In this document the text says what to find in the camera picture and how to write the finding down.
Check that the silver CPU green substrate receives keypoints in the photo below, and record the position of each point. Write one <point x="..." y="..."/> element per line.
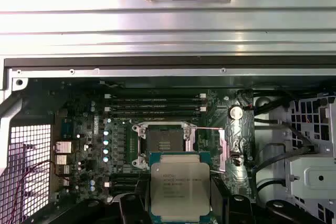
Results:
<point x="179" y="182"/>

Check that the green motherboard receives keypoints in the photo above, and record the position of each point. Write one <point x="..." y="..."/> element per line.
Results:
<point x="86" y="103"/>

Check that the black PC case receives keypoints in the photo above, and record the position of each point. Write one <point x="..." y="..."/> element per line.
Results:
<point x="168" y="73"/>

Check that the silver drive cage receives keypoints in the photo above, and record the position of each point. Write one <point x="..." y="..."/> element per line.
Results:
<point x="315" y="179"/>

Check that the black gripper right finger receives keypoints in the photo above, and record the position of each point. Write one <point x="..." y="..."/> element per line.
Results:
<point x="219" y="200"/>

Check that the metal socket cover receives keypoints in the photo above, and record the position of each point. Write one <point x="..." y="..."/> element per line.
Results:
<point x="224" y="150"/>

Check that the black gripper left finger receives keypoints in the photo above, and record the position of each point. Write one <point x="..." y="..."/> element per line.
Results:
<point x="131" y="211"/>

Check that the silver blue capacitor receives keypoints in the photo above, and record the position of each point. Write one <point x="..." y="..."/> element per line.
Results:
<point x="106" y="133"/>
<point x="106" y="159"/>
<point x="106" y="142"/>
<point x="106" y="151"/>

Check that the silver coin battery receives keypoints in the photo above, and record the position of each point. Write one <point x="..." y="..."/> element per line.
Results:
<point x="235" y="112"/>

